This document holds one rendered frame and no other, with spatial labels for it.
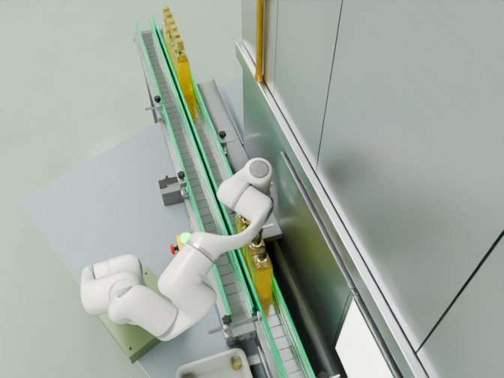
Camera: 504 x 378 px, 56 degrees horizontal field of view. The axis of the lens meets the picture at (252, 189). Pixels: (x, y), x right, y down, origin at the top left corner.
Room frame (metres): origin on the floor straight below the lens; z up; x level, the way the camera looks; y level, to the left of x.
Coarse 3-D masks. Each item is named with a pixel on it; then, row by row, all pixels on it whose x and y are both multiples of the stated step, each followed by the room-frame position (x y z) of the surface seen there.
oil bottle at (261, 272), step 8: (256, 256) 0.75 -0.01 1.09; (256, 264) 0.73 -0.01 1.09; (264, 264) 0.73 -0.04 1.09; (256, 272) 0.71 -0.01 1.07; (264, 272) 0.72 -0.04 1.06; (256, 280) 0.71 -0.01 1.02; (264, 280) 0.72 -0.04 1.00; (256, 288) 0.71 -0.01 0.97; (264, 288) 0.72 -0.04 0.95; (264, 296) 0.72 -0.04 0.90
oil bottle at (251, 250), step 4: (248, 244) 0.80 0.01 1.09; (264, 244) 0.80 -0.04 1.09; (248, 248) 0.79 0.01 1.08; (252, 248) 0.78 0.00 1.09; (256, 248) 0.78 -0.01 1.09; (248, 252) 0.78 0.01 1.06; (252, 252) 0.77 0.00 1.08; (256, 252) 0.77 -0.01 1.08; (248, 256) 0.78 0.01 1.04; (248, 260) 0.79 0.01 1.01; (248, 264) 0.79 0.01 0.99; (248, 268) 0.79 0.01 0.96
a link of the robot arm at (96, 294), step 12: (84, 276) 0.65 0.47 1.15; (108, 276) 0.64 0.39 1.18; (120, 276) 0.63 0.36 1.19; (132, 276) 0.64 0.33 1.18; (84, 288) 0.60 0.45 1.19; (96, 288) 0.59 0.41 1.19; (108, 288) 0.59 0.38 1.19; (120, 288) 0.58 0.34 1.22; (84, 300) 0.57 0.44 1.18; (96, 300) 0.57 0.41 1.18; (108, 300) 0.57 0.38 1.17; (96, 312) 0.55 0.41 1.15
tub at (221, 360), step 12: (204, 360) 0.53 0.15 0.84; (216, 360) 0.53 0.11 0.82; (228, 360) 0.54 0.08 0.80; (240, 360) 0.54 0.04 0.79; (180, 372) 0.49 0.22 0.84; (192, 372) 0.51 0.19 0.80; (204, 372) 0.51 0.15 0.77; (216, 372) 0.51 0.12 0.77; (228, 372) 0.51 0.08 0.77; (240, 372) 0.51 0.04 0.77
